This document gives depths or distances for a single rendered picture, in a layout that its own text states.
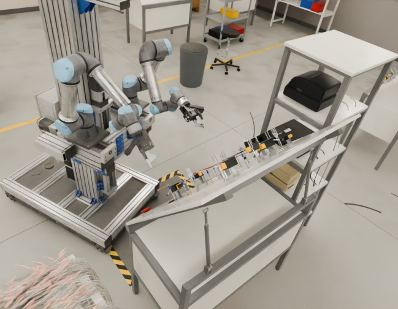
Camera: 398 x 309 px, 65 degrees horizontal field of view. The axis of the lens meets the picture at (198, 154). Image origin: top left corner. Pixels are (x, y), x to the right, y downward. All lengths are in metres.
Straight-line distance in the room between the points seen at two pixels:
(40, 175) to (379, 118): 3.93
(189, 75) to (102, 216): 3.00
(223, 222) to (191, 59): 3.36
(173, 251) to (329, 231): 1.98
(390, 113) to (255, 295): 2.71
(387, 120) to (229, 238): 2.86
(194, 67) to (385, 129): 2.84
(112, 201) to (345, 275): 2.27
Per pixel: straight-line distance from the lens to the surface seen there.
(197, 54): 5.10
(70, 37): 2.22
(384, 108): 4.43
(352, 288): 3.33
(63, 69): 1.85
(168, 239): 2.13
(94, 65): 1.93
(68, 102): 2.00
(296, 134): 2.67
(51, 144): 2.43
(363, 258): 3.58
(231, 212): 2.32
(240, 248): 1.91
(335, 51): 2.29
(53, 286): 1.22
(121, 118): 1.74
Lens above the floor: 2.55
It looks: 40 degrees down
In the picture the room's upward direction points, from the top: 8 degrees clockwise
